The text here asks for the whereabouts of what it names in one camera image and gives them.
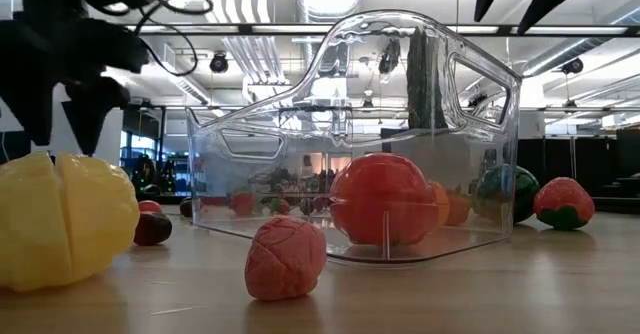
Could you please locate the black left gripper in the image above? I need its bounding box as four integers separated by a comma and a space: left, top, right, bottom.
0, 17, 151, 157

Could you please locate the yellow toy fruit green top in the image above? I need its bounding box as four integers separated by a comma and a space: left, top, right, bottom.
0, 151, 142, 293

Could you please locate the small red toy strawberry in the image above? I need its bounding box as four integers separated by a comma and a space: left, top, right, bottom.
269, 197, 292, 217
229, 191, 257, 218
137, 199, 164, 216

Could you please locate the green striped toy watermelon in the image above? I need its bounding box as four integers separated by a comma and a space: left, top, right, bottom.
473, 163, 543, 225

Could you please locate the large red toy strawberry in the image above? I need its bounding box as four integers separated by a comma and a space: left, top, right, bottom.
532, 176, 597, 232

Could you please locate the orange toy orange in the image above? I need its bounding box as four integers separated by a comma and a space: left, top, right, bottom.
429, 178, 474, 228

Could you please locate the clear plastic container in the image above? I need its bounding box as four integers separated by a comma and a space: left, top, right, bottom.
185, 8, 524, 266

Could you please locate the red toy apple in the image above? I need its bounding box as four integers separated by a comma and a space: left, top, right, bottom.
328, 152, 442, 248

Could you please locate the pink lumpy toy fruit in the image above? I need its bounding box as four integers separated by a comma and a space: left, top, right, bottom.
243, 214, 328, 303

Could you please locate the black ceiling spotlight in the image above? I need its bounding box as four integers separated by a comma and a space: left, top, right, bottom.
209, 51, 230, 75
561, 57, 585, 76
378, 37, 402, 75

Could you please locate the black background rack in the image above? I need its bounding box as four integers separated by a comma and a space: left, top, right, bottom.
122, 104, 169, 195

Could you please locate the green artificial cactus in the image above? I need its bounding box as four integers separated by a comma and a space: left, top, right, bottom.
405, 27, 450, 131

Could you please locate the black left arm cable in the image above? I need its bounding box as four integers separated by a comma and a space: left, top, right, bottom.
99, 0, 215, 78

